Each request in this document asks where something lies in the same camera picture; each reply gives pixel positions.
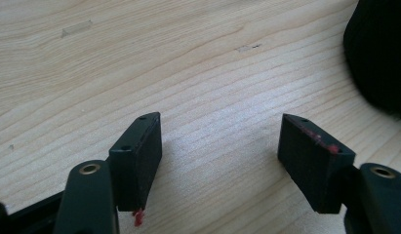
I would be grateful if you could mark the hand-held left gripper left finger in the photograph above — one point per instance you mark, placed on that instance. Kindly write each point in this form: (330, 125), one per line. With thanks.
(136, 165)

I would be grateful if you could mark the black round object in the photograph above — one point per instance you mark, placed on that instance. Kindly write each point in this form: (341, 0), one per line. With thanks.
(380, 52)

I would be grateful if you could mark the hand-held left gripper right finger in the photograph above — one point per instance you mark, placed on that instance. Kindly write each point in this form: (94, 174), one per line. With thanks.
(313, 169)

